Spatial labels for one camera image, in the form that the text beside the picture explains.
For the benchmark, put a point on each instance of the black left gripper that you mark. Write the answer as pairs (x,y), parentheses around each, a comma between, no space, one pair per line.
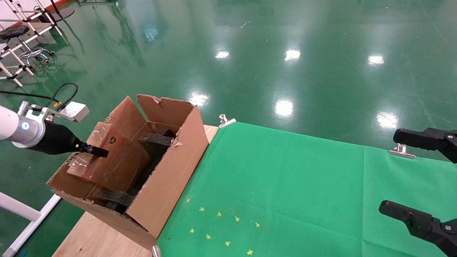
(57,141)

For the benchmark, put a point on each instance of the green cloth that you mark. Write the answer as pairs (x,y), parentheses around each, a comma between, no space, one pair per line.
(321,200)

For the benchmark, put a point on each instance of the small taped cardboard box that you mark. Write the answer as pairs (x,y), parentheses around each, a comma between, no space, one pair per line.
(117,160)

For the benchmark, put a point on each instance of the large open cardboard carton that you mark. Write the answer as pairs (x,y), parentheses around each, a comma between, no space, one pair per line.
(167,192)

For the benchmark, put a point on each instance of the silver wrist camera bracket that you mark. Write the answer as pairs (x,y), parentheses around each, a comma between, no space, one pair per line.
(75,111)

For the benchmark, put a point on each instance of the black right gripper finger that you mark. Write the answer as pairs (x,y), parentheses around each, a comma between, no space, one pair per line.
(425,226)
(428,139)

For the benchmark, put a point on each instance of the white pipe rack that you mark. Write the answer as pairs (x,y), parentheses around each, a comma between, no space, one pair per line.
(10,74)

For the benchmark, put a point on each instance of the black swivel stool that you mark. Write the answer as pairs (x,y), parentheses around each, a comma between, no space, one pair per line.
(14,31)

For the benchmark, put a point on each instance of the black foam insert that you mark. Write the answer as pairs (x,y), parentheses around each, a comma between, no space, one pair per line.
(114,195)
(157,141)

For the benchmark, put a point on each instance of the black round stand base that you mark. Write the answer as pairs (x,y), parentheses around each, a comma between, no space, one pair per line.
(64,14)

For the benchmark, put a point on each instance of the white pipe stand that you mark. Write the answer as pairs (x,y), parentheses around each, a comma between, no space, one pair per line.
(18,208)

